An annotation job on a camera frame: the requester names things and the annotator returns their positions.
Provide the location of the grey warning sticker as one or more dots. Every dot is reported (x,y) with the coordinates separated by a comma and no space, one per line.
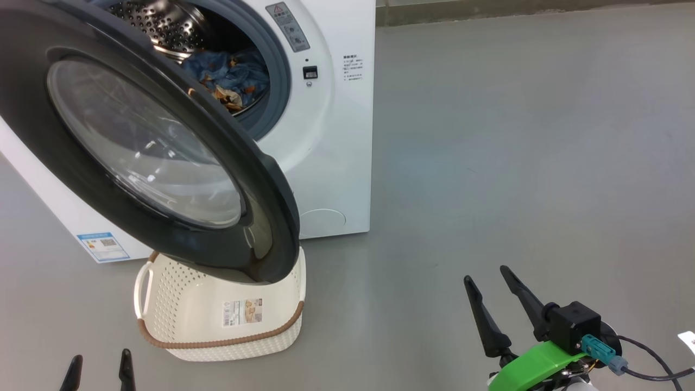
(288,27)

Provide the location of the round white filter cover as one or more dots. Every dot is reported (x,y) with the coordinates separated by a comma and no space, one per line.
(324,224)

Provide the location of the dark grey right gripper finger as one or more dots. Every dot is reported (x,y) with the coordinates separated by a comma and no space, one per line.
(524,296)
(488,331)

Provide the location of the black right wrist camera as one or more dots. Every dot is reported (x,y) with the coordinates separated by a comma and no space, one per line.
(575,323)

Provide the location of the white perforated laundry basket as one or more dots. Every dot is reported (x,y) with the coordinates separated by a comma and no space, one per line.
(190,304)

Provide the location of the white front-load washing machine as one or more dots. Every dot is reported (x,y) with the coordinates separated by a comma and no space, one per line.
(336,163)

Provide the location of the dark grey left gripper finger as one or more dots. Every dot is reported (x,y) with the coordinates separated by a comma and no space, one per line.
(71,377)
(127,374)

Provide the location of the grey rubber door gasket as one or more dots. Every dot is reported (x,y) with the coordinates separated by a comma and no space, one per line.
(279,81)

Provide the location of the blue energy label sticker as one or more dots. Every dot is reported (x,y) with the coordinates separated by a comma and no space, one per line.
(104,247)

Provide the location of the small white paper tag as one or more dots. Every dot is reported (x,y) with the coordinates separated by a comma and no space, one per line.
(687,340)

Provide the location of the steel washing machine drum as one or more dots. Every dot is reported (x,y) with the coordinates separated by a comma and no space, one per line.
(163,27)

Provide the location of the black round glass washer door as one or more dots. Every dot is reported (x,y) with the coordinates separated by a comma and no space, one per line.
(32,108)

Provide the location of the small printed text label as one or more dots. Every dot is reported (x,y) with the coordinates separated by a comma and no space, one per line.
(352,68)

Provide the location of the paper product label on basket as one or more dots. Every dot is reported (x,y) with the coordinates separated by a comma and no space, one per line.
(242,312)

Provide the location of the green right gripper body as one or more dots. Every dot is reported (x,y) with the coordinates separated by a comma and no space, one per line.
(535,366)

